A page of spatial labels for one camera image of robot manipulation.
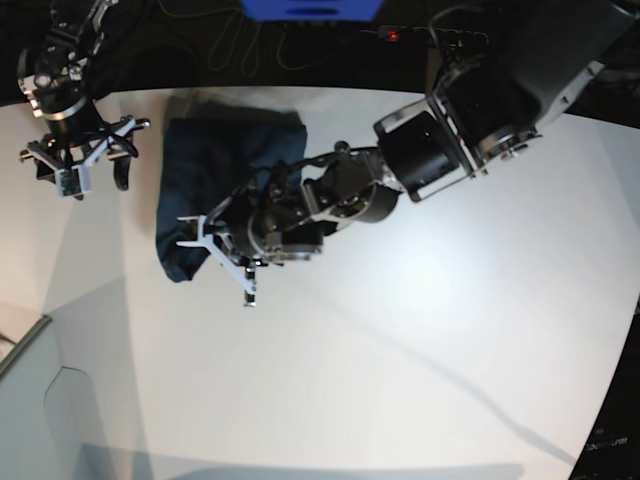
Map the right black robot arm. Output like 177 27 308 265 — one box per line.
17 1 150 200

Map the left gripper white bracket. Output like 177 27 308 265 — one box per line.
176 194 284 307

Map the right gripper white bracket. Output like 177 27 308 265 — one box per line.
19 116 151 200

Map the black power strip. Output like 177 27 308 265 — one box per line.
362 25 490 48

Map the grey looped cable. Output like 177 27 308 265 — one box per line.
206 21 321 79

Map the dark blue t-shirt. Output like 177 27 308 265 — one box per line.
155 95 307 283

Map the blue plastic box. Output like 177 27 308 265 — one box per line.
241 0 384 22

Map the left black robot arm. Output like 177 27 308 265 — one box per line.
180 1 639 306

